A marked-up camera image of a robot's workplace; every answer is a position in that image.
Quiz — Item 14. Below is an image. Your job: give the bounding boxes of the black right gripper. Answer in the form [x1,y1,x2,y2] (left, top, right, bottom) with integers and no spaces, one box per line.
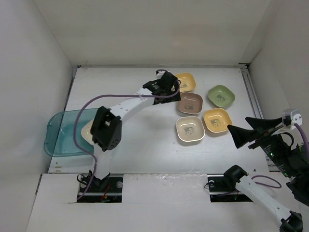
[227,115,297,176]

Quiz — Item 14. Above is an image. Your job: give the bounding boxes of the brown panda plate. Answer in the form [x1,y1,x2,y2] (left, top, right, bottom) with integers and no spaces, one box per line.
[177,92,203,115]

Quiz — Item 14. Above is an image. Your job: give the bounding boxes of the aluminium rail frame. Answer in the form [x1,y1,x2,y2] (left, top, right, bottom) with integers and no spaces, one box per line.
[66,64,262,122]

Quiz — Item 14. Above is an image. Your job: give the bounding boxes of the cream panda plate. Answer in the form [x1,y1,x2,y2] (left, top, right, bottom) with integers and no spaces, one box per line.
[81,119,94,146]
[175,116,206,146]

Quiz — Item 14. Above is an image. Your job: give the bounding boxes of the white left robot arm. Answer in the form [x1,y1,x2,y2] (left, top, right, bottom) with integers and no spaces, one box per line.
[90,70,180,192]

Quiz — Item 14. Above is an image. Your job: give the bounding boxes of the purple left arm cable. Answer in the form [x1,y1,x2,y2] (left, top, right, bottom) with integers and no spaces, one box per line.
[73,69,181,203]

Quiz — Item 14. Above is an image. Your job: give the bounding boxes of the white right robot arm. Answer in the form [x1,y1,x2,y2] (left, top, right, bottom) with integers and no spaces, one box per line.
[165,94,309,232]

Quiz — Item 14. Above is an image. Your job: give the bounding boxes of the yellow panda plate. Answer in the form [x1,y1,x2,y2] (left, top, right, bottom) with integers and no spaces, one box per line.
[203,108,232,133]
[175,72,196,92]

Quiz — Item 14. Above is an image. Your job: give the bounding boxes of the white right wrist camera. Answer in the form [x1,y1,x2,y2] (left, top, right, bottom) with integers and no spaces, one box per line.
[281,109,302,131]

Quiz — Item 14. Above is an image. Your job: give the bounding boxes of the teal transparent plastic bin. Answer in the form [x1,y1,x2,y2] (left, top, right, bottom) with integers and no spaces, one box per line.
[43,108,97,157]

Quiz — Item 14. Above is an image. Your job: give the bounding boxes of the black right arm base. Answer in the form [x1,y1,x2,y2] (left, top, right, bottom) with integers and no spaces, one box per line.
[204,165,251,203]

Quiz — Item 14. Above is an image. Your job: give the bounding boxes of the green panda plate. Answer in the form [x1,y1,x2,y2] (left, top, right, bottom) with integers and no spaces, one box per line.
[207,85,236,108]

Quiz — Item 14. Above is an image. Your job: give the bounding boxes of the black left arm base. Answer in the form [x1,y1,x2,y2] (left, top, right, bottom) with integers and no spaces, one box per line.
[77,171,124,203]

